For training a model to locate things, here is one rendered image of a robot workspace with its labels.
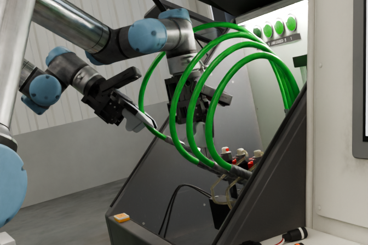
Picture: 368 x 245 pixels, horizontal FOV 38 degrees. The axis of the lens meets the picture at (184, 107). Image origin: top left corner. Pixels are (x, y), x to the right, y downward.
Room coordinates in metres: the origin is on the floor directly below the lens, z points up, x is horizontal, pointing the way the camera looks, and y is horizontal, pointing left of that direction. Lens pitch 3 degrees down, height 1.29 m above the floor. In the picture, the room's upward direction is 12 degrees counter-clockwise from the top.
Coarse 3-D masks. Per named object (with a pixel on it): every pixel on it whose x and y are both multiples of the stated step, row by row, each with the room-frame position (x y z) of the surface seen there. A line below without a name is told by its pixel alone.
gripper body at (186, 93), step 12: (192, 72) 1.26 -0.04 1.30; (168, 84) 1.27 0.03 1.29; (192, 84) 1.28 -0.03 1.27; (168, 96) 1.29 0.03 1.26; (180, 96) 1.27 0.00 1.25; (204, 96) 1.28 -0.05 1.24; (168, 108) 1.31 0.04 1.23; (180, 108) 1.26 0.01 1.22; (204, 108) 1.27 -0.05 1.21; (180, 120) 1.25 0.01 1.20
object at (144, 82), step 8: (208, 24) 1.39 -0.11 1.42; (216, 24) 1.39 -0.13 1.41; (224, 24) 1.39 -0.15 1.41; (232, 24) 1.39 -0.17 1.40; (248, 32) 1.39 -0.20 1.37; (160, 56) 1.39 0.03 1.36; (152, 64) 1.39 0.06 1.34; (272, 64) 1.39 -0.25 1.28; (144, 80) 1.39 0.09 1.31; (280, 80) 1.39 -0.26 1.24; (144, 88) 1.39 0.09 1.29; (280, 88) 1.39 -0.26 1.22; (144, 112) 1.39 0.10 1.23; (160, 136) 1.39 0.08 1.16
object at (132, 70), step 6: (132, 66) 1.41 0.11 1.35; (120, 72) 1.42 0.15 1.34; (126, 72) 1.41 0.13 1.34; (132, 72) 1.41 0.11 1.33; (138, 72) 1.42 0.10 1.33; (114, 78) 1.42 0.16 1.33; (120, 78) 1.41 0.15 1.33; (126, 78) 1.41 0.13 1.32; (132, 78) 1.42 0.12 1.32; (138, 78) 1.43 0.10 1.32; (102, 84) 1.43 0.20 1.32; (108, 84) 1.42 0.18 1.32; (114, 84) 1.42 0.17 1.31; (120, 84) 1.43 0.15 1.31; (126, 84) 1.45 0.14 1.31; (102, 90) 1.43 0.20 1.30
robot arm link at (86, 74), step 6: (90, 66) 1.47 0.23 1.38; (78, 72) 1.44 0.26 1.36; (84, 72) 1.44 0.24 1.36; (90, 72) 1.44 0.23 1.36; (96, 72) 1.45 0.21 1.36; (78, 78) 1.43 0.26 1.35; (84, 78) 1.43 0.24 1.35; (90, 78) 1.43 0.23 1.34; (72, 84) 1.45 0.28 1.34; (78, 84) 1.43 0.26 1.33; (84, 84) 1.43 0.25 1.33; (78, 90) 1.45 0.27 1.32
